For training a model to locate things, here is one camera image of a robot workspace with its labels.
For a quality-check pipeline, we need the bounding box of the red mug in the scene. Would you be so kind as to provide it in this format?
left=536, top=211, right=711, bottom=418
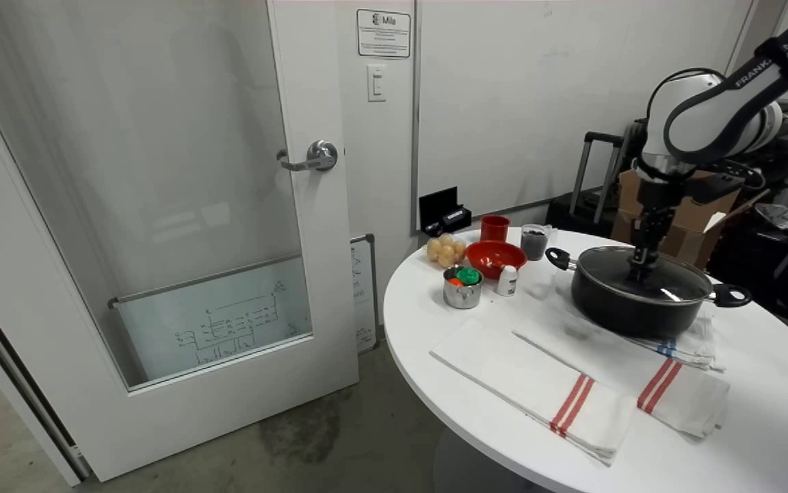
left=480, top=212, right=513, bottom=247

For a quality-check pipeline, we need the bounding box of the black cooking pot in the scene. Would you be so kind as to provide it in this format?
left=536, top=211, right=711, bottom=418
left=545, top=243, right=755, bottom=340

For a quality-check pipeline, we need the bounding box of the tin can with coloured items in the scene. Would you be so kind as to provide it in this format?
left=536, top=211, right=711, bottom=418
left=442, top=264, right=487, bottom=311

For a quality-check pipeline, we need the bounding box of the yellowish bread ball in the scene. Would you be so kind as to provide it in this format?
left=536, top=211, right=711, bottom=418
left=425, top=233, right=470, bottom=270

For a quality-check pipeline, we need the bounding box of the white light switch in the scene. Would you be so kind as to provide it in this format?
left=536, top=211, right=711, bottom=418
left=364, top=63, right=390, bottom=104

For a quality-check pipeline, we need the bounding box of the small clear plastic cup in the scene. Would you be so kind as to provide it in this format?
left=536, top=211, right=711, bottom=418
left=524, top=260, right=561, bottom=301

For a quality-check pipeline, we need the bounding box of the brown cardboard box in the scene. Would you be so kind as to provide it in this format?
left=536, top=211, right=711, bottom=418
left=610, top=166, right=766, bottom=267

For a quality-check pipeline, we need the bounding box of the white towel with blue stripes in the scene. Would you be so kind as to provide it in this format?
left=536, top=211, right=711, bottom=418
left=636, top=311, right=719, bottom=373

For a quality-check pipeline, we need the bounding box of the white towel with red stripes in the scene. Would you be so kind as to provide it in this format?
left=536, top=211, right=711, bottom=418
left=636, top=355, right=733, bottom=442
left=428, top=329, right=639, bottom=467

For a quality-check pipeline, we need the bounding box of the black cable sleeve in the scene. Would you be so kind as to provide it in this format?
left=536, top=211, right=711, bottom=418
left=663, top=0, right=788, bottom=166

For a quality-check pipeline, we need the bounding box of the white wall sign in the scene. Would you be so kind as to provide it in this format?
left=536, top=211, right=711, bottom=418
left=353, top=8, right=414, bottom=63

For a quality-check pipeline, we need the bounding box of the white low wall panel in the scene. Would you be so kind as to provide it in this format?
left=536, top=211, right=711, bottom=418
left=348, top=233, right=380, bottom=352

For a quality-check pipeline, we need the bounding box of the black suitcase handle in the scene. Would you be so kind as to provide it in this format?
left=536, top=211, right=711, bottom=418
left=570, top=132, right=629, bottom=229

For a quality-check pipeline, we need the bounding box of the dark cluttered desk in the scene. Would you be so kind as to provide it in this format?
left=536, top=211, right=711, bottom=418
left=711, top=133, right=788, bottom=342

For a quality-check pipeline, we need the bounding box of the white door with glass panel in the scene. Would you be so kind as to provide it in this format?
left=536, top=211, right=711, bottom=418
left=0, top=0, right=361, bottom=488

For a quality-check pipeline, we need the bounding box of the red bowl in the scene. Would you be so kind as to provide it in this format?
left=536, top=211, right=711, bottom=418
left=463, top=237, right=528, bottom=282

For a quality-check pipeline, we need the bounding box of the silver door lever handle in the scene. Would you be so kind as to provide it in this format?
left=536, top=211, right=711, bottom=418
left=277, top=137, right=340, bottom=175

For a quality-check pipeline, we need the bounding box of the glass lid with black knob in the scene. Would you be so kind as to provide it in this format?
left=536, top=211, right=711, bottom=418
left=574, top=243, right=714, bottom=308

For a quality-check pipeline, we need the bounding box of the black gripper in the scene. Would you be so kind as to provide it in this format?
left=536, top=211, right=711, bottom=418
left=629, top=175, right=681, bottom=274

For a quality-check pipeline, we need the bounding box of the small white bottle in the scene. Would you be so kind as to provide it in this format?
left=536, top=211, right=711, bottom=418
left=495, top=262, right=524, bottom=299

